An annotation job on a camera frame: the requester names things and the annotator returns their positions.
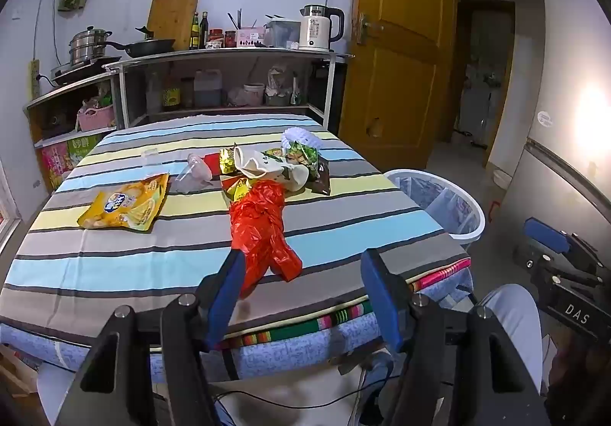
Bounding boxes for white ribbed paper cup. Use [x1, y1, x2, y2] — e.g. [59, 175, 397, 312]
[281, 126, 325, 152]

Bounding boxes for colourful woven blanket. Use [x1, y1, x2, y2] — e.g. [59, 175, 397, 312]
[224, 258, 472, 350]

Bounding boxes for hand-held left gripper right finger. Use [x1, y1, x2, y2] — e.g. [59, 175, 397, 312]
[360, 248, 550, 426]

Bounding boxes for black induction cooker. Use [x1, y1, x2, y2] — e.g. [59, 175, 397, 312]
[50, 56, 122, 85]

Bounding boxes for red snack packet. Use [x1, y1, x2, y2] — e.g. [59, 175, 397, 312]
[218, 146, 244, 176]

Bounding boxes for white electric kettle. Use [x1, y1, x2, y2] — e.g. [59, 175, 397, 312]
[298, 4, 345, 51]

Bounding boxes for dark snack wrapper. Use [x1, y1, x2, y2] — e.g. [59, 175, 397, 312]
[305, 159, 332, 196]

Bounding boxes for clear plastic bottle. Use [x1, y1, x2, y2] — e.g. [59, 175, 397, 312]
[145, 73, 161, 114]

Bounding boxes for bundle of chopsticks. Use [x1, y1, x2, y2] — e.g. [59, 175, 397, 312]
[226, 8, 259, 30]

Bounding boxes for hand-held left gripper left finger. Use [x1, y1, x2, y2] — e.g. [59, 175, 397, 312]
[55, 248, 246, 426]

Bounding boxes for low wooden shelf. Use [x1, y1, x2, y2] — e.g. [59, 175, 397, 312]
[23, 70, 120, 193]

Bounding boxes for yellow snack wrapper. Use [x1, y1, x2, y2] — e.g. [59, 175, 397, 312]
[224, 178, 254, 203]

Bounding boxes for pink snack box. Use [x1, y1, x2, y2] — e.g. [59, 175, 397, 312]
[40, 142, 72, 190]

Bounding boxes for clear storage container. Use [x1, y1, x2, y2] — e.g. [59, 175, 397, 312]
[265, 18, 302, 48]

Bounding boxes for black frying pan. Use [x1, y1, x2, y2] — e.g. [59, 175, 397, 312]
[102, 38, 176, 59]

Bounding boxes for pink plastic bucket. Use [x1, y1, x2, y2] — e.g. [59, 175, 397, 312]
[243, 83, 265, 107]

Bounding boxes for steel steamer pot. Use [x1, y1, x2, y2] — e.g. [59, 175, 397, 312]
[68, 26, 113, 66]

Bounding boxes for person's jeans leg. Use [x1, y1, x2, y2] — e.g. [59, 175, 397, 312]
[477, 285, 545, 393]

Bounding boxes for pink plastic basket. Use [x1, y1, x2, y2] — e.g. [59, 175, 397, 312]
[76, 104, 115, 131]

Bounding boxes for green snack box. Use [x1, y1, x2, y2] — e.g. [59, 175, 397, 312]
[67, 134, 103, 169]

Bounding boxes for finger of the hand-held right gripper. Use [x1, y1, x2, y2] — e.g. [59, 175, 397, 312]
[522, 217, 600, 262]
[513, 245, 554, 273]

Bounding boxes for white metal shelf unit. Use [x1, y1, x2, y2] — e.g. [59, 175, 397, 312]
[102, 46, 356, 131]

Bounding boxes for large dark liquid jug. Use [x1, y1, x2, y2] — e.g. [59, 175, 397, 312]
[193, 69, 223, 108]

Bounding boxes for clear bin liner bag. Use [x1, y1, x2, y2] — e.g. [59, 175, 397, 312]
[398, 173, 478, 236]

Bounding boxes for metal door handle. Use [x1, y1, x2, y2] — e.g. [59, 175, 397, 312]
[356, 13, 385, 45]

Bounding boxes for clear plastic cup red lid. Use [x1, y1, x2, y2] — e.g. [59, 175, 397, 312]
[169, 154, 215, 195]

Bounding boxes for blue patterned mattress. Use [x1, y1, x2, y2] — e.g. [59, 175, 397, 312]
[0, 285, 475, 384]

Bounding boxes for wooden door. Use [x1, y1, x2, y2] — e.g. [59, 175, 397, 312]
[338, 0, 459, 171]

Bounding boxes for red plastic bag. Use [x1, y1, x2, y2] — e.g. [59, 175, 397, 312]
[229, 180, 304, 300]

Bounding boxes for yellow chip bag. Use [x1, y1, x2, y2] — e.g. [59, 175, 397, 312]
[78, 173, 170, 231]

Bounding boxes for crumpled plastic bags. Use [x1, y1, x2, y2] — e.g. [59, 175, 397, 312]
[267, 65, 297, 107]

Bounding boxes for pale green snack packet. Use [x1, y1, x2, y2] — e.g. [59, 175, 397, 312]
[236, 146, 311, 193]

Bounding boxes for pink utensil holder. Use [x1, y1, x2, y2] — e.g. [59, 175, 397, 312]
[236, 26, 267, 48]

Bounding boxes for yellow label oil bottle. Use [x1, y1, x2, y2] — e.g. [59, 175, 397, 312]
[161, 77, 182, 110]

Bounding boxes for white plastic trash basket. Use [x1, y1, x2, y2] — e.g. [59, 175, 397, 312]
[383, 169, 487, 251]

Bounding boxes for wooden cutting board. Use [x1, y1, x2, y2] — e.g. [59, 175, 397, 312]
[145, 0, 200, 52]

